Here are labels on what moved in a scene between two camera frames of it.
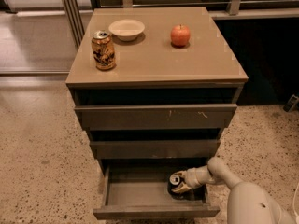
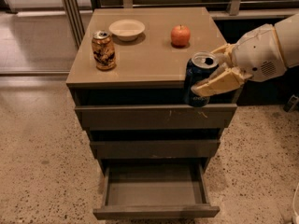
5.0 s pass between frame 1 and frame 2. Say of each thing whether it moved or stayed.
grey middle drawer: stayed
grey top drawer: stayed
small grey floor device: stayed
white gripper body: moved
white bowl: stayed
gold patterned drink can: stayed
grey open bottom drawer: stayed
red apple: stayed
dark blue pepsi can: moved
